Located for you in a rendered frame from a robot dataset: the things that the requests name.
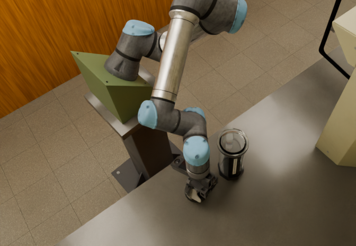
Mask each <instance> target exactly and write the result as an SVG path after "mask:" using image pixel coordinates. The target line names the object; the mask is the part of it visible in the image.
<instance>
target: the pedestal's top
mask: <svg viewBox="0 0 356 246"><path fill-rule="evenodd" d="M138 75H139V76H141V77H142V78H143V79H144V80H145V81H146V82H147V83H149V84H150V85H151V86H152V87H154V83H155V79H156V77H155V76H154V75H152V74H151V73H150V72H149V71H148V70H147V69H145V68H144V67H143V66H141V65H140V64H139V72H138ZM84 98H85V100H86V101H87V102H88V103H89V104H90V105H91V106H92V107H93V109H94V110H95V111H96V112H97V113H98V114H99V115H100V116H101V117H102V118H103V119H104V120H105V121H106V122H107V123H108V124H109V126H110V127H111V128H112V129H113V130H114V131H115V132H116V133H117V134H118V135H119V136H120V137H121V138H122V139H123V140H125V139H127V138H128V137H129V136H130V135H132V134H133V133H134V132H136V131H137V130H138V129H139V128H141V127H142V125H141V124H140V123H139V121H138V113H137V114H136V115H134V116H133V117H132V118H131V119H129V120H128V121H127V122H125V123H124V124H122V123H121V122H120V121H119V120H118V119H117V118H116V117H115V116H114V115H113V114H112V113H111V112H110V111H109V110H108V109H107V108H106V107H105V106H104V104H103V103H102V102H101V101H100V100H99V99H98V98H97V97H96V96H95V95H94V94H93V93H92V92H91V91H89V92H88V93H86V94H85V95H84Z"/></svg>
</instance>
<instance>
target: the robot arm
mask: <svg viewBox="0 0 356 246"><path fill-rule="evenodd" d="M246 14H247V4H246V1H245V0H173V1H172V4H171V7H170V11H169V16H170V18H171V21H170V25H169V27H168V31H166V32H164V33H163V34H161V33H158V32H156V31H155V29H154V27H153V26H152V25H150V24H147V23H146V22H143V21H138V20H129V21H128V22H127V23H126V25H125V27H124V28H123V30H122V34H121V36H120V39H119V41H118V43H117V46H116V48H115V50H114V52H113V53H112V54H111V55H110V57H109V58H108V59H107V60H106V61H105V63H104V68H105V69H106V70H107V71H108V72H109V73H110V74H112V75H113V76H115V77H117V78H120V79H122V80H126V81H135V80H136V79H137V77H138V72H139V63H140V61H141V58H142V56H144V57H147V58H150V59H152V60H155V61H157V62H160V63H159V67H158V71H157V75H156V79H155V83H154V87H153V91H152V95H151V98H150V100H149V101H148V100H146V101H144V102H143V103H142V104H141V106H140V108H139V111H138V121H139V123H140V124H141V125H143V126H146V127H149V128H151V129H158V130H162V131H165V132H168V133H172V134H176V135H180V136H183V144H184V146H183V155H184V158H182V157H180V156H178V157H177V158H176V159H175V160H174V161H173V162H172V163H171V167H172V169H174V170H176V171H178V172H180V173H182V174H184V175H186V176H188V178H187V181H186V186H185V190H184V191H185V194H186V195H187V196H188V197H189V198H190V199H194V200H196V201H198V202H201V199H200V198H199V196H198V195H197V193H198V192H197V190H196V189H198V190H199V191H200V195H201V196H202V197H203V198H205V199H206V196H207V195H208V194H209V193H210V192H211V191H212V190H213V189H214V187H215V186H216V184H217V183H218V177H216V176H215V174H214V173H212V172H211V171H210V147H209V145H208V138H207V128H206V119H205V115H204V112H203V110H202V109H200V108H198V107H194V108H193V107H188V108H186V109H184V110H183V111H182V110H178V109H175V108H174V106H175V101H176V97H177V93H178V90H179V87H180V82H181V78H182V74H183V70H184V66H185V62H186V58H187V55H188V51H189V46H190V45H192V44H194V43H195V42H197V41H199V40H201V39H202V38H204V37H206V36H207V35H212V36H215V35H217V34H220V33H221V32H223V31H226V32H227V33H231V34H234V33H236V32H237V31H238V30H239V29H240V28H241V26H242V25H243V23H244V21H245V18H246ZM195 188H196V189H195ZM201 193H203V194H204V195H203V194H201Z"/></svg>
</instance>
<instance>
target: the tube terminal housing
mask: <svg viewBox="0 0 356 246"><path fill-rule="evenodd" d="M315 146H316V147H317V148H318V149H319V150H321V151H322V152H323V153H324V154H325V155H326V156H327V157H328V158H330V159H331V160H332V161H333V162H334V163H335V164H336V165H341V166H352V167H356V67H355V69H354V71H353V73H352V75H351V77H350V79H349V81H348V83H347V84H346V86H345V88H344V90H343V92H342V94H341V96H340V98H339V100H338V102H337V104H336V106H335V108H334V110H333V112H332V114H331V116H330V118H329V120H328V122H327V123H326V125H325V127H324V129H323V131H322V133H321V135H320V137H319V139H318V141H317V143H316V145H315Z"/></svg>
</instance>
